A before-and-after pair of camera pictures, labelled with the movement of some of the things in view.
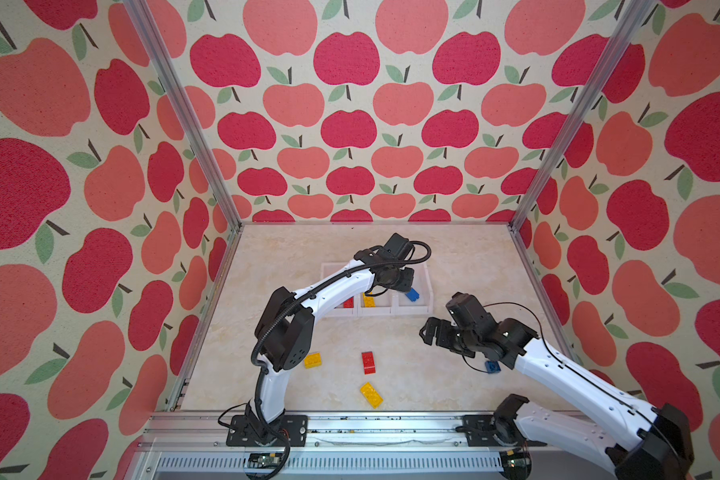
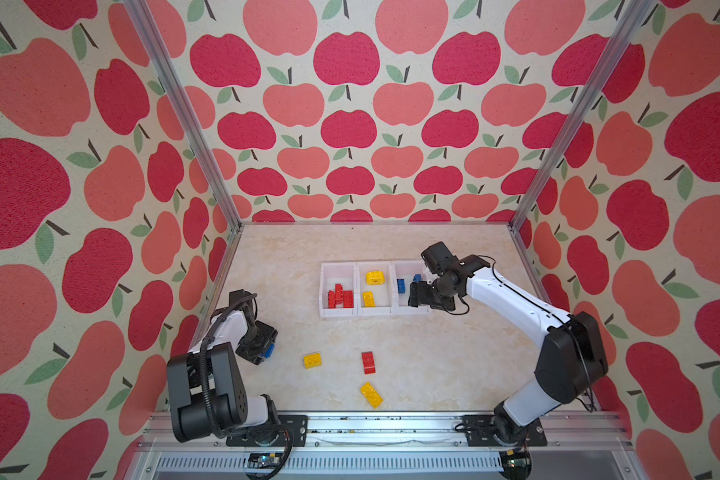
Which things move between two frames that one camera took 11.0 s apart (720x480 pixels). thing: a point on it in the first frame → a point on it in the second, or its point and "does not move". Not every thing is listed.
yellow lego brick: [368, 301] does not move
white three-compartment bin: [389, 303] does not move
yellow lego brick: [312, 360] does not move
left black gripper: [408, 280] → [251, 354]
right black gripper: [439, 338] → [416, 295]
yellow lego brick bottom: [371, 395] does not move
